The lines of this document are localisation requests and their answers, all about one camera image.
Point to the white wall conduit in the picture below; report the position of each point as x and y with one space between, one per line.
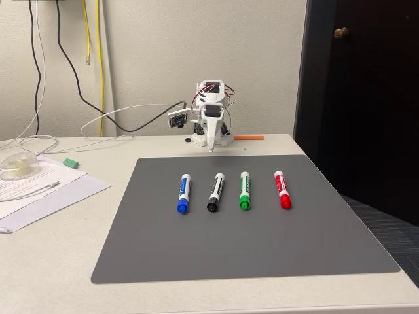
109 81

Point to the black marker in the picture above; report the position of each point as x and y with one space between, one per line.
216 193

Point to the clear tape dispenser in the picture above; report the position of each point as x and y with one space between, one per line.
18 167

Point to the white gripper camera module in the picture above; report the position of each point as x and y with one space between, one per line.
178 118

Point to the brass door knob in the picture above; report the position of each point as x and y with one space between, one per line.
341 33

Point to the blank white paper sheet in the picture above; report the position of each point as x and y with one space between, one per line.
82 191

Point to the red marker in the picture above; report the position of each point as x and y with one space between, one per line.
282 189

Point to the dark door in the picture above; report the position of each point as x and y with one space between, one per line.
376 114

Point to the green marker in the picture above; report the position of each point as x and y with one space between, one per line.
245 191

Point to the green cap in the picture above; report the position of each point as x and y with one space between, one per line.
70 163

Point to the printed white paper sheet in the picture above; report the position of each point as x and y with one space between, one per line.
62 173

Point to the grey rectangular mat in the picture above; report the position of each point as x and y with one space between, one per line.
245 242

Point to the orange stick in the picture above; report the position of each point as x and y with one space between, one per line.
248 137

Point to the blue marker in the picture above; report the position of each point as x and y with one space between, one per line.
184 193

